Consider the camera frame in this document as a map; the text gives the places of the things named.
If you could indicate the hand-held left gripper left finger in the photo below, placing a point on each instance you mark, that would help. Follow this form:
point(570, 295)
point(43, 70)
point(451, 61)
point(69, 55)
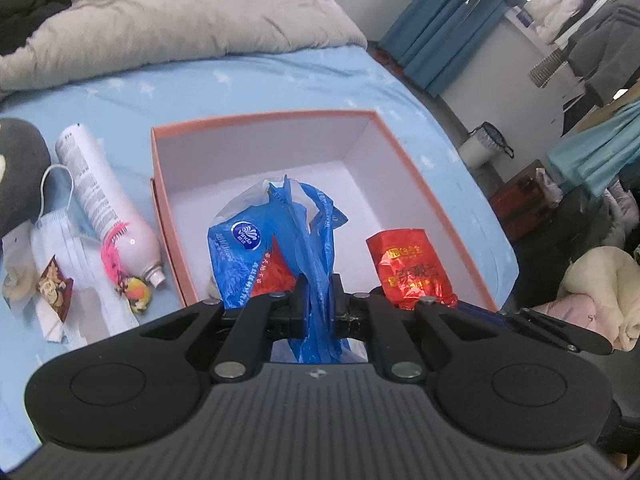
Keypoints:
point(300, 305)

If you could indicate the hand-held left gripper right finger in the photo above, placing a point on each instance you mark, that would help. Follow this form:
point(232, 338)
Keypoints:
point(339, 305)

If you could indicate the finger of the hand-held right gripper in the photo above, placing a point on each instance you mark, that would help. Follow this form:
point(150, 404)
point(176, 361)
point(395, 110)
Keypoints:
point(560, 332)

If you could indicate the blue plastic tissue pack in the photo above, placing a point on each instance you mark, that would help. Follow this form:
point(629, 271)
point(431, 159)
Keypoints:
point(240, 255)

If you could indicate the red foil packet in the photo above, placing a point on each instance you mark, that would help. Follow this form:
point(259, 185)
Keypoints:
point(405, 260)

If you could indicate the pink cardboard box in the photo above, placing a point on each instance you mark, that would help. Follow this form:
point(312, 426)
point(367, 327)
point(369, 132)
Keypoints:
point(260, 155)

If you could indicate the brown snack packet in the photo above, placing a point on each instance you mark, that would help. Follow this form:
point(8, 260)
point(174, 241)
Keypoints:
point(52, 287)

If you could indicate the pink folded blanket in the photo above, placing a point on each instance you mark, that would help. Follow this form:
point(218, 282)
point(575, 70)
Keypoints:
point(570, 315)

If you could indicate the beige folded blanket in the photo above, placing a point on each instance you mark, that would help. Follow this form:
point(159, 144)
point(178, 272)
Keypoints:
point(600, 280)

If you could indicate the red box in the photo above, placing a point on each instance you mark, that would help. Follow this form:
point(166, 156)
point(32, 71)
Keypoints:
point(520, 205)

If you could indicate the light blue garment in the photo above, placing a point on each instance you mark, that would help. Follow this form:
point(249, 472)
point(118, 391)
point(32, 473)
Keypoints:
point(595, 150)

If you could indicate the white trash bin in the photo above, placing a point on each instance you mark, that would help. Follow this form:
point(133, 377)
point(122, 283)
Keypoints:
point(475, 150)

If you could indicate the blue star print bedsheet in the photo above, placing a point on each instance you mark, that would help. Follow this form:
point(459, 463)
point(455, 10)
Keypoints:
point(250, 80)

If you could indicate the white plastic bottle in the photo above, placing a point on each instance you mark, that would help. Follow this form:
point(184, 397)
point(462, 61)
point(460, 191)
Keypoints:
point(95, 185)

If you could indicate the white face mask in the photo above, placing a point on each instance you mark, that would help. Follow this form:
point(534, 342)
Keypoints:
point(50, 230)

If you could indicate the dark grey hanging jackets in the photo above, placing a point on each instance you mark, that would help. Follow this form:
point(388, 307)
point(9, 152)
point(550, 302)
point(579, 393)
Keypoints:
point(605, 50)

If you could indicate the blue curtain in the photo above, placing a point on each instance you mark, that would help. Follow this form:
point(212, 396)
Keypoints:
point(440, 25)

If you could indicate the grey penguin plush toy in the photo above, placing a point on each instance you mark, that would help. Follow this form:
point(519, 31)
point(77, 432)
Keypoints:
point(20, 170)

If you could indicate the light grey duvet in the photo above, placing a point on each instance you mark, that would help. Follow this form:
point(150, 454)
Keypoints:
point(175, 10)

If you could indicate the white hanging coats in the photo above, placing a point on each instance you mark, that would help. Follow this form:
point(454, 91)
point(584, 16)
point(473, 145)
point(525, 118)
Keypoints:
point(560, 5)

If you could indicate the black clothing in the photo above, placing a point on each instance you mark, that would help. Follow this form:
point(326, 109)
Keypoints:
point(30, 5)

